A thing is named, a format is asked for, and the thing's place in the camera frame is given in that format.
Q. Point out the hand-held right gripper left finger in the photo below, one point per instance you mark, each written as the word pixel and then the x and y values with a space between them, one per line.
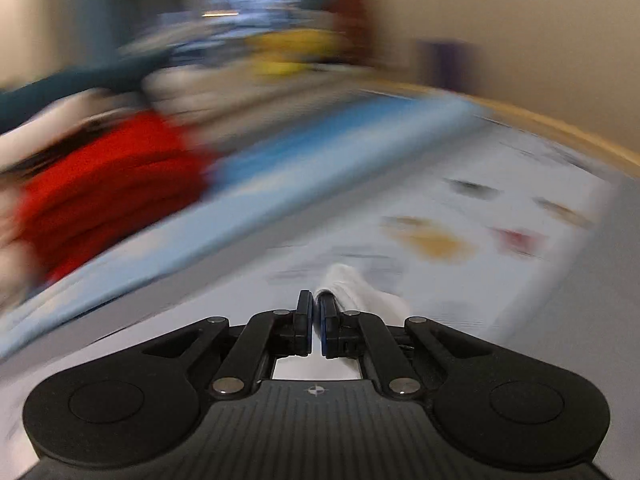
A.
pixel 302 325

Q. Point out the red folded blanket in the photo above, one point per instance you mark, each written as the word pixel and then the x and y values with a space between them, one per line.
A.
pixel 110 185

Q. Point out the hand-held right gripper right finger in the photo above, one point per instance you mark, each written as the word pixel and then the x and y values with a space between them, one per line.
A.
pixel 327 325

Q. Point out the wooden bed frame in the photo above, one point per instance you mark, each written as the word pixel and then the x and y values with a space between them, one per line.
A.
pixel 550 127

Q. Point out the yellow plush toy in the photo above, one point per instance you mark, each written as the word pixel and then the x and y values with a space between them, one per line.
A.
pixel 295 50

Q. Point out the white garment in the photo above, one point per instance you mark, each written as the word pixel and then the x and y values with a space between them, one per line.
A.
pixel 355 290

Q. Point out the light blue sheet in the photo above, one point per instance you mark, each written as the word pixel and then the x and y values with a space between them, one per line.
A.
pixel 310 145

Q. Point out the teal shark plush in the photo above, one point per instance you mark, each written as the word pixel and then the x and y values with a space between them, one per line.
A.
pixel 65 87

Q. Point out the dark red cushion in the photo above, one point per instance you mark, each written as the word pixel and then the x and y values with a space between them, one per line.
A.
pixel 352 25

